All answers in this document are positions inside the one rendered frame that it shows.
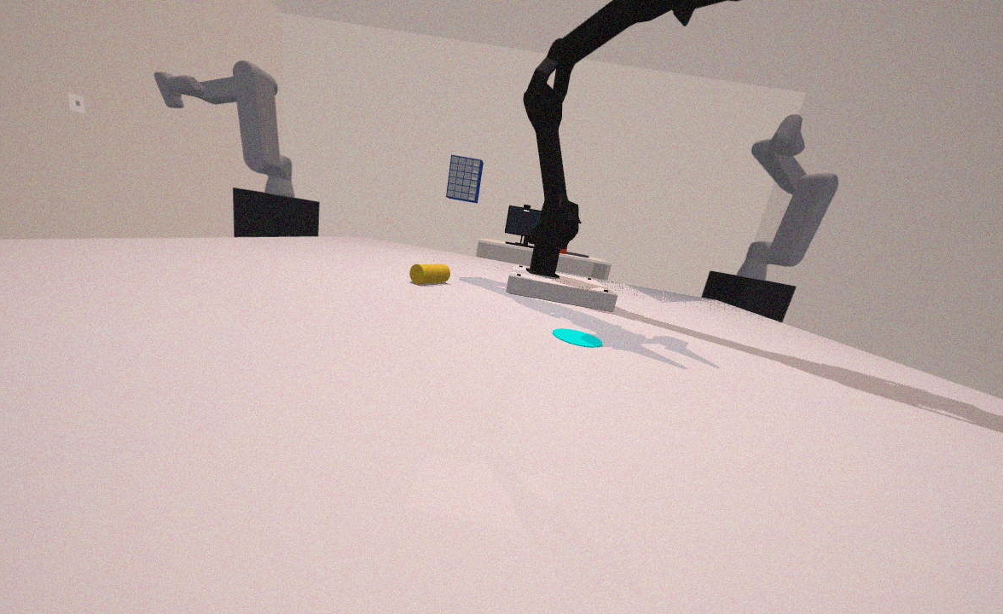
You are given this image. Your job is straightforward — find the cyan circle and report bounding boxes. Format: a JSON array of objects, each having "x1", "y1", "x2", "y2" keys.
[{"x1": 553, "y1": 328, "x2": 602, "y2": 347}]

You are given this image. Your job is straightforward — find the yellow cylinder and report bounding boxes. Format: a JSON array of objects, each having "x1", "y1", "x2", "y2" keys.
[{"x1": 409, "y1": 264, "x2": 450, "y2": 284}]

